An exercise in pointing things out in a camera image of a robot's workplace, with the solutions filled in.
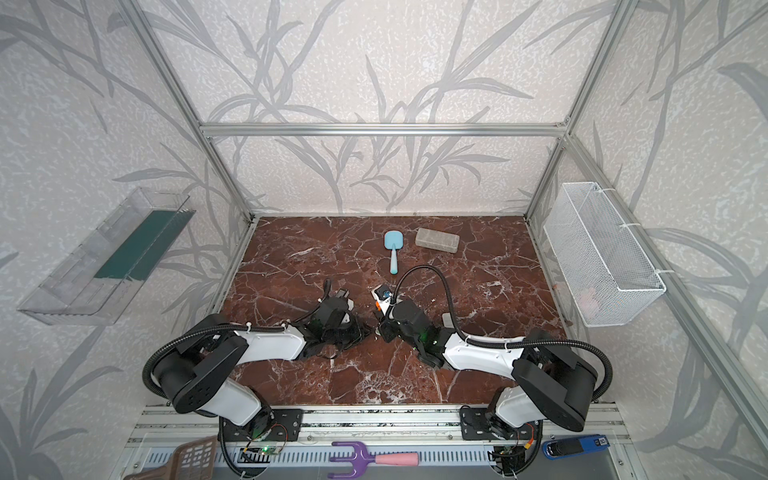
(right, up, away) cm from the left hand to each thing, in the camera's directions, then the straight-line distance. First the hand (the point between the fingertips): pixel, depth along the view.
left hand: (379, 324), depth 88 cm
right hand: (0, +8, -5) cm, 10 cm away
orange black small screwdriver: (+1, +9, -17) cm, 19 cm away
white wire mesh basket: (+50, +18, -26) cm, 59 cm away
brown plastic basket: (-43, -27, -18) cm, 53 cm away
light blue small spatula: (+4, +25, +25) cm, 35 cm away
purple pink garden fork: (-2, -26, -19) cm, 32 cm away
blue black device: (+44, -22, -21) cm, 54 cm away
